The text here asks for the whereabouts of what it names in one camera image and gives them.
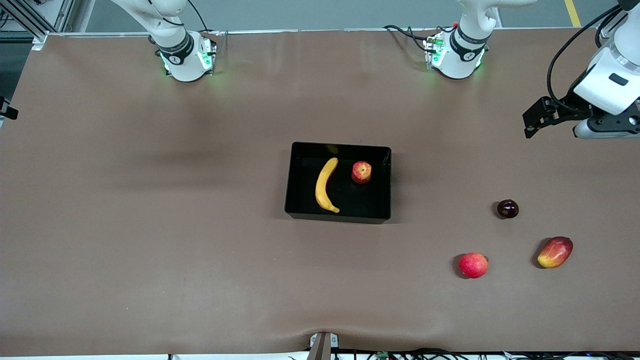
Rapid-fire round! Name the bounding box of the red apple with yellow streaks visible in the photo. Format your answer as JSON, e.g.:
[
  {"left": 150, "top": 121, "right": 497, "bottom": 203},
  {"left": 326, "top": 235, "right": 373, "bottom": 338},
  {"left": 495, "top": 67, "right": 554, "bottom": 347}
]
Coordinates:
[{"left": 351, "top": 160, "right": 373, "bottom": 185}]

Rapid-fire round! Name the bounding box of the black plastic box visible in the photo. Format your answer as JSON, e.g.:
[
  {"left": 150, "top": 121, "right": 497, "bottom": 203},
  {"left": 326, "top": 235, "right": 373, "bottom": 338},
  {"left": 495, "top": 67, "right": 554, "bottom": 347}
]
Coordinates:
[{"left": 284, "top": 141, "right": 393, "bottom": 224}]

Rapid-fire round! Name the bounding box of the yellow banana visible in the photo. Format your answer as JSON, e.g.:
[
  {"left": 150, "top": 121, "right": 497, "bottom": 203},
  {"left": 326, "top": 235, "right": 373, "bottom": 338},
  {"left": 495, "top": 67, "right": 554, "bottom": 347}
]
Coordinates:
[{"left": 314, "top": 157, "right": 341, "bottom": 214}]

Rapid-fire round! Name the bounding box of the plain red apple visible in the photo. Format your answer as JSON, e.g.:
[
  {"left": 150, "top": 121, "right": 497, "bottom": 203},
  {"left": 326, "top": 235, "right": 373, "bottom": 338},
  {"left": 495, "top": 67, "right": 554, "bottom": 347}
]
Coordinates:
[{"left": 458, "top": 252, "right": 489, "bottom": 280}]

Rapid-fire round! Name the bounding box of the dark purple plum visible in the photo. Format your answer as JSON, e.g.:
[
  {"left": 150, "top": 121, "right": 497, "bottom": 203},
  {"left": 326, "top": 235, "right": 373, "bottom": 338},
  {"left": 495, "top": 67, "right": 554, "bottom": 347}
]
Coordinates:
[{"left": 496, "top": 199, "right": 520, "bottom": 220}]

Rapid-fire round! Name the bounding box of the red yellow mango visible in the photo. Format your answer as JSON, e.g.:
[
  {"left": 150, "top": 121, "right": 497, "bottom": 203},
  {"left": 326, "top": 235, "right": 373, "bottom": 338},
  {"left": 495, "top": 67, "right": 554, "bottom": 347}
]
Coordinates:
[{"left": 537, "top": 236, "right": 574, "bottom": 269}]

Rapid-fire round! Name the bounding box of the brown table cover sheet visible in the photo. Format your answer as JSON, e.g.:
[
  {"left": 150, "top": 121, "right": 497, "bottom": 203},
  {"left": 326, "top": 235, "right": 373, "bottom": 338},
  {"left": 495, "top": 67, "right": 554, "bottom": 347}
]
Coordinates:
[{"left": 0, "top": 27, "right": 640, "bottom": 357}]

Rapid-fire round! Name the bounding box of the aluminium profile frame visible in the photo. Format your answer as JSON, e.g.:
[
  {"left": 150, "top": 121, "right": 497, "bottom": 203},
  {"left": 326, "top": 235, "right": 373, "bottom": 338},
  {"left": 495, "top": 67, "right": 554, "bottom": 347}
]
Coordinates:
[{"left": 0, "top": 0, "right": 76, "bottom": 48}]

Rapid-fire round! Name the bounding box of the grey camera stand bracket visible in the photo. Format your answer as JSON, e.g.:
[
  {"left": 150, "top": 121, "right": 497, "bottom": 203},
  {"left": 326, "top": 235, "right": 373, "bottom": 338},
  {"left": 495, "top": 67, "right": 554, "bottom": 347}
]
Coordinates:
[{"left": 309, "top": 331, "right": 340, "bottom": 360}]

